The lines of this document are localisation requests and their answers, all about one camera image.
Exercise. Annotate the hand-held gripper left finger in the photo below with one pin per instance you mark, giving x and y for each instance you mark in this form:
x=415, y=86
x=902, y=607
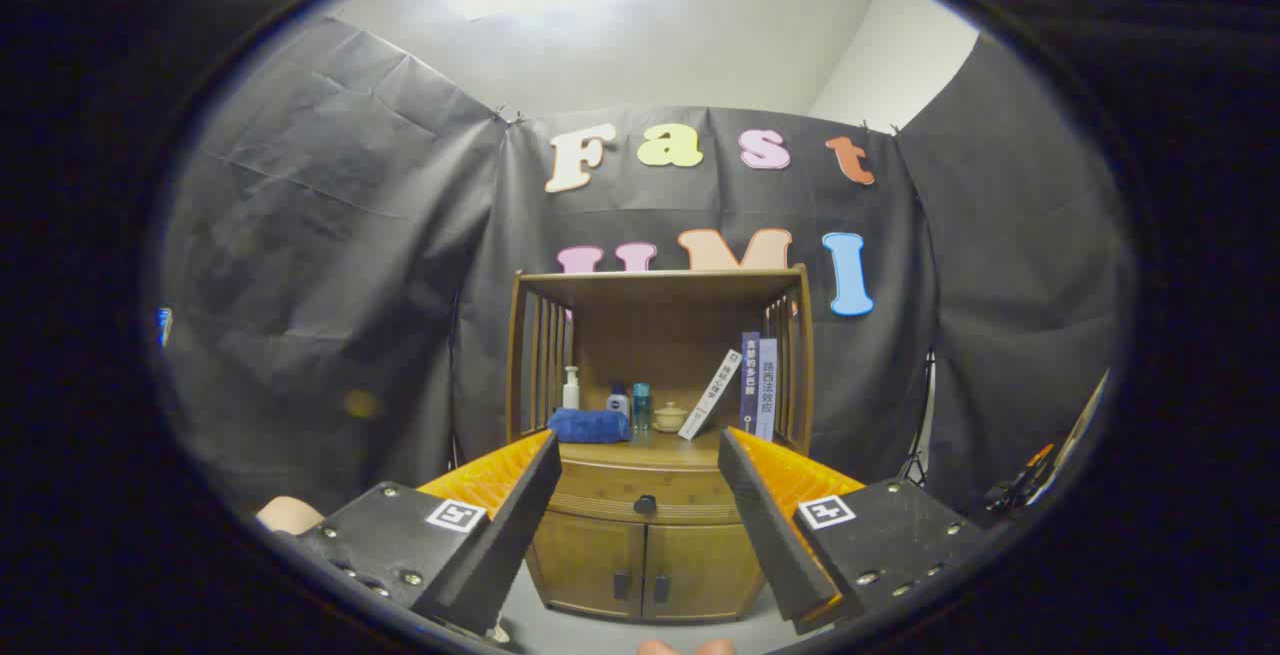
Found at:
x=510, y=535

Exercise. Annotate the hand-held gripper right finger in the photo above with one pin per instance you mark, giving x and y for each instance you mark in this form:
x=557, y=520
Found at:
x=770, y=535

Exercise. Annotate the wooden drawer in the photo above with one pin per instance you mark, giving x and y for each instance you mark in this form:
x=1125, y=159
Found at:
x=620, y=490

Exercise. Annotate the wooden cabinet door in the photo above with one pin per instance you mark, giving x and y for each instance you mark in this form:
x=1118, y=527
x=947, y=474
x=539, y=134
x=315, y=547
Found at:
x=590, y=565
x=700, y=570

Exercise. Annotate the wooden countertop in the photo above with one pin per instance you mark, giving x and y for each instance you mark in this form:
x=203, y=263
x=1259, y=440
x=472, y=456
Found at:
x=660, y=450

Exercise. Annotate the wooden cabinet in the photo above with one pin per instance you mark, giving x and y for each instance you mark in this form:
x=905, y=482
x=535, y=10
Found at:
x=650, y=335

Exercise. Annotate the blue folded towel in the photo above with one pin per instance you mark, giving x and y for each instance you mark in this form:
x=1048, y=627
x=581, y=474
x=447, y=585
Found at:
x=590, y=426

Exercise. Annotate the light purple book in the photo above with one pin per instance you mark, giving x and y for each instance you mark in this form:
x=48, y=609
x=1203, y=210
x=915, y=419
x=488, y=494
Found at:
x=767, y=395

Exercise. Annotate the dark blue book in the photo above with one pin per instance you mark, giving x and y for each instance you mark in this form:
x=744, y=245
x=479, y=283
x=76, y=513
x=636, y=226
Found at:
x=749, y=385

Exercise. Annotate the white pump bottle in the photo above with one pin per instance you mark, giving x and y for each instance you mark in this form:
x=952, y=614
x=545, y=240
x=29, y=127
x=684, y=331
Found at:
x=571, y=395

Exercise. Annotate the white book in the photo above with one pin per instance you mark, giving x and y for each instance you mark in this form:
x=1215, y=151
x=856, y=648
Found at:
x=712, y=393

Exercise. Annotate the beige lidded teacup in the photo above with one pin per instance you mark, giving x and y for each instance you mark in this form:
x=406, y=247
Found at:
x=670, y=418

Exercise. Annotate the white bottle with blue cap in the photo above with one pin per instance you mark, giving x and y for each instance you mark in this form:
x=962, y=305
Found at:
x=619, y=403

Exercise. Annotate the clear blue bottle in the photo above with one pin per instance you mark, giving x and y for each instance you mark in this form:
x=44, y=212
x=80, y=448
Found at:
x=641, y=407

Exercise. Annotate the person's leg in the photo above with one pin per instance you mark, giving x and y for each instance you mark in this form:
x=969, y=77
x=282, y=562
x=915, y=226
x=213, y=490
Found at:
x=290, y=515

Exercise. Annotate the orange and black tool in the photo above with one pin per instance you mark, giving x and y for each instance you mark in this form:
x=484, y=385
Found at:
x=1030, y=470

